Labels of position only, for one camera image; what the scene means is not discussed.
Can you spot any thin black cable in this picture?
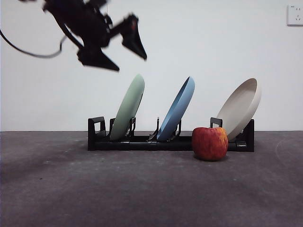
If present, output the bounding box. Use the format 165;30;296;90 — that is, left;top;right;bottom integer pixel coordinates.
0;28;71;59

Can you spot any green plate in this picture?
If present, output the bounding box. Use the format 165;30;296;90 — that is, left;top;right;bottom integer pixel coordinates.
109;73;145;141

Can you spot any red apple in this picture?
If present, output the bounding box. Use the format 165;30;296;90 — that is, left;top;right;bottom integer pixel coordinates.
191;126;229;162

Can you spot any beige plate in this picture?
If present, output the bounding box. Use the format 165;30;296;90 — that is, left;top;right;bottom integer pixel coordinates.
216;78;262;141

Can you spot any blue plate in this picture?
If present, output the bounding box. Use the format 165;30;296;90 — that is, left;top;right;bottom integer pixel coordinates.
156;76;196;142

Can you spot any white wall socket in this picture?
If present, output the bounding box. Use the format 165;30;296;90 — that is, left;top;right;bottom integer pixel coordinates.
287;4;303;26

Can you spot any black plate rack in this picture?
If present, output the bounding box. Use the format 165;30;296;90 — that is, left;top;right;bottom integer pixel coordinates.
87;115;255;152

